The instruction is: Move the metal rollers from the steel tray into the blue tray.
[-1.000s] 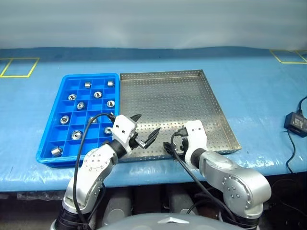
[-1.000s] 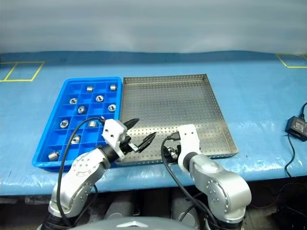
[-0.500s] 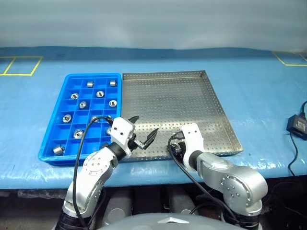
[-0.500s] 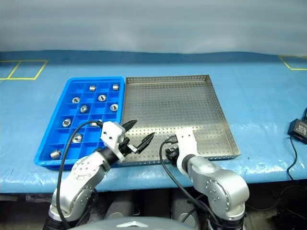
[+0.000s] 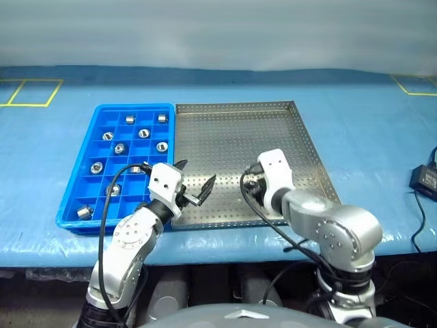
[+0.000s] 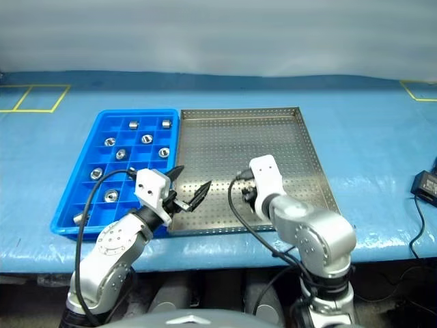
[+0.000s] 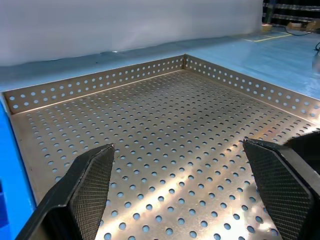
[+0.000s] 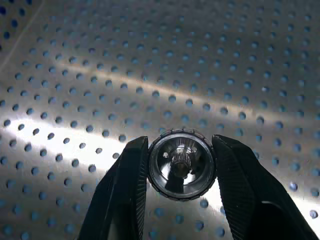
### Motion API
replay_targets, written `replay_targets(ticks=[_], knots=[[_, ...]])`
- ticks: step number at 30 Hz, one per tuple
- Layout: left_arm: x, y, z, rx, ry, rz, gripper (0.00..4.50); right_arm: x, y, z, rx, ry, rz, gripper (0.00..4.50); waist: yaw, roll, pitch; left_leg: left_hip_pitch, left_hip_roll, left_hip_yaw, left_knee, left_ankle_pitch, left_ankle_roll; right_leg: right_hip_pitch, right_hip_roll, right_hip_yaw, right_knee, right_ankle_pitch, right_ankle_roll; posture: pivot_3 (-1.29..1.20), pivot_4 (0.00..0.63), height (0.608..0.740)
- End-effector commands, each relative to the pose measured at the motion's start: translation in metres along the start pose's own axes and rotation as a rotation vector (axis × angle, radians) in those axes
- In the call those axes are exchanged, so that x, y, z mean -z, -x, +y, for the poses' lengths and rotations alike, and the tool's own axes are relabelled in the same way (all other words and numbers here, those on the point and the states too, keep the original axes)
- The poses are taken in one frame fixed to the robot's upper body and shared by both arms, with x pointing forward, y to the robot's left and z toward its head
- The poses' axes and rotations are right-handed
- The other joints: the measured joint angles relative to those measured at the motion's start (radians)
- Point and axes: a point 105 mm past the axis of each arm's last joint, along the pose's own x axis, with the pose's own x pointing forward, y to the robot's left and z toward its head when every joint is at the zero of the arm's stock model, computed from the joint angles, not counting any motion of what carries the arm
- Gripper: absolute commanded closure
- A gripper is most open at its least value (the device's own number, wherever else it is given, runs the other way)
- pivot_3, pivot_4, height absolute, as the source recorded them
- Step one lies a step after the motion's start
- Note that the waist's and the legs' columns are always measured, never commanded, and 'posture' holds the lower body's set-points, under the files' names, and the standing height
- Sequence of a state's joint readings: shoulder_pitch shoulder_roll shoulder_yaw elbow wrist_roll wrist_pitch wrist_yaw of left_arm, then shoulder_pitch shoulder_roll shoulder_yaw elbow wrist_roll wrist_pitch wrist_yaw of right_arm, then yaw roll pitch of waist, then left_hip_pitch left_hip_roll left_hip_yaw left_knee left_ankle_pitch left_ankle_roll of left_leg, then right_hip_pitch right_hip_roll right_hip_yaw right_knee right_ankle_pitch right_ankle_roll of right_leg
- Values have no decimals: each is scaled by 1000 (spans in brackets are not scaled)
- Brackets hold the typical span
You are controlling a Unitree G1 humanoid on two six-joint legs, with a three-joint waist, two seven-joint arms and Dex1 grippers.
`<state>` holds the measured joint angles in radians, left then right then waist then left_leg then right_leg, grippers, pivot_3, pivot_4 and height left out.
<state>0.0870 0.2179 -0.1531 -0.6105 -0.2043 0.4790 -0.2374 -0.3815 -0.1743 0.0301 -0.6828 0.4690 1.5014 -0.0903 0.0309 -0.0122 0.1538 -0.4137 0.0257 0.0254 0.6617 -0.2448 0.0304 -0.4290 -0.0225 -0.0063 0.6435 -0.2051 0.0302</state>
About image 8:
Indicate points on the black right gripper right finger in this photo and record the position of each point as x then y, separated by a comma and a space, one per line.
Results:
250, 200

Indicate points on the perforated metal tray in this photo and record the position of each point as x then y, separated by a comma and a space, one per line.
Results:
175, 62

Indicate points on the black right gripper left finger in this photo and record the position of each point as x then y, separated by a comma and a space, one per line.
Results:
125, 190

